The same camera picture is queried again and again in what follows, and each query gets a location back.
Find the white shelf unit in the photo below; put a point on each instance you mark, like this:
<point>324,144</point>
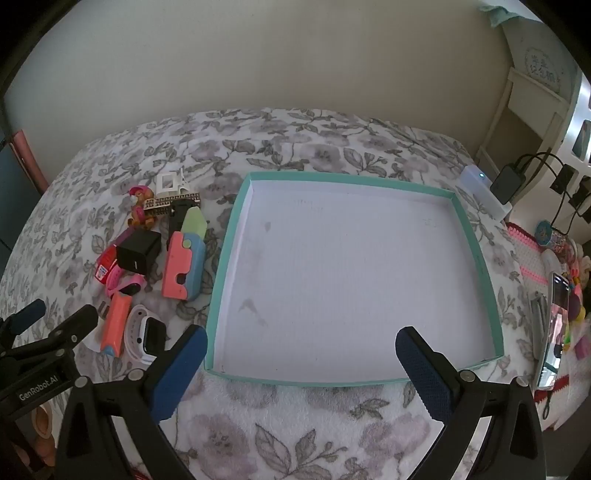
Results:
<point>517,106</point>

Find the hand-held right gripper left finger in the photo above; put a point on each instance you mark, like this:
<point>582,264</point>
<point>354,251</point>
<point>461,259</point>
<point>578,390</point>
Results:
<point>180,374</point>

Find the small white frame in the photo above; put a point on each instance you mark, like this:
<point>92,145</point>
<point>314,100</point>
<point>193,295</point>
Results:
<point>167,182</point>

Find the beige tape roll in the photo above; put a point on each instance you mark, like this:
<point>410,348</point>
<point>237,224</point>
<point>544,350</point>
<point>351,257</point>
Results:
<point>36,420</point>

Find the black charger cube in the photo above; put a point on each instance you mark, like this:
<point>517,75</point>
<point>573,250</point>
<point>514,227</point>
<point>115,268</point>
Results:
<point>137,251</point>

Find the pink smartwatch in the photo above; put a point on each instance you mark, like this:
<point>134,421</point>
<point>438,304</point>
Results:
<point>121,286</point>

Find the large coral blue toy knife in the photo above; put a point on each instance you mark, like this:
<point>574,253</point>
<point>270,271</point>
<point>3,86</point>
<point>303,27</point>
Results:
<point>178,263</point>

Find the blue round tin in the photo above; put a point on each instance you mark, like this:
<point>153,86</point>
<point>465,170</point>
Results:
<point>545,232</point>

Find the gold black patterned bar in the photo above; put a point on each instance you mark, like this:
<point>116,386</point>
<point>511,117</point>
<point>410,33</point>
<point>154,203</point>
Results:
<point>171,201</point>

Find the pile of colourful toys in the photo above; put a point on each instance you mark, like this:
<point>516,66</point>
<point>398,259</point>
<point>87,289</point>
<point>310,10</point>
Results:
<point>577,300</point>

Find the pink white crochet mat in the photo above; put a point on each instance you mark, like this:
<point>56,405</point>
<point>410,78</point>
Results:
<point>526,240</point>

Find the white oval item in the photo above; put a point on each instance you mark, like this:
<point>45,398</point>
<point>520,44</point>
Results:
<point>550,263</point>

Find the small coral blue toy knife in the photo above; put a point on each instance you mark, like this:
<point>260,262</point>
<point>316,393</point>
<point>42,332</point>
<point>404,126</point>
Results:
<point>115,323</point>

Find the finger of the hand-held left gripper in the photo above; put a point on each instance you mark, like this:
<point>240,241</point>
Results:
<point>27,314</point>
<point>76,321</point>

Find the dark cabinet with pink edge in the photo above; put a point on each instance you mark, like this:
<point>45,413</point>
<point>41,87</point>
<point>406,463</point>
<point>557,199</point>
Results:
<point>18,184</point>

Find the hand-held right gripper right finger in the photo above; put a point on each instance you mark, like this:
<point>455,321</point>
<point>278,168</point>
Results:
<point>425,374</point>

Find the white smartwatch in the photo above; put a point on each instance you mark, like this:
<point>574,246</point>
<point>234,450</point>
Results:
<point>150,334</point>

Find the white power strip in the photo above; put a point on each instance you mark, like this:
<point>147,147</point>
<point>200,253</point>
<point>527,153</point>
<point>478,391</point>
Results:
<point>485,191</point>

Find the smartphone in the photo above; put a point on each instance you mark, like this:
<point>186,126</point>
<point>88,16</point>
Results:
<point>554,332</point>

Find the pink brown toy figure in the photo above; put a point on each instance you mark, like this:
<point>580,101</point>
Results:
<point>138,207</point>

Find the teal shallow cardboard box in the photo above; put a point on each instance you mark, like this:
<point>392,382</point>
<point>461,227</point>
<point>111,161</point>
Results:
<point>346,277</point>

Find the red lighter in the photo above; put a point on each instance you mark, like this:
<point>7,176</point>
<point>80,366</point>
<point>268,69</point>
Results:
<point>105,267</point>

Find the black wall plug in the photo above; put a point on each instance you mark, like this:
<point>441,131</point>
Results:
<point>581,191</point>
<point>562,180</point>

